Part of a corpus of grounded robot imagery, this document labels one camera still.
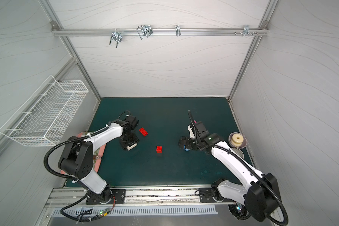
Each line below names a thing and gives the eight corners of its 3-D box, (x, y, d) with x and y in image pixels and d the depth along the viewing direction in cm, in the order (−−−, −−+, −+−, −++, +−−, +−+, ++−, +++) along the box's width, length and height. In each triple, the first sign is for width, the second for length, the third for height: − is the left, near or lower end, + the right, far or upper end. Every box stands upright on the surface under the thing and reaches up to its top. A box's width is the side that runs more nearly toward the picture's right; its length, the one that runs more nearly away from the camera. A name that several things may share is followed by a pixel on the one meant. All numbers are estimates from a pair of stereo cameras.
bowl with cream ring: (229, 150, 95) (233, 143, 88) (226, 139, 101) (230, 132, 93) (242, 150, 95) (248, 143, 88) (238, 139, 101) (244, 132, 93)
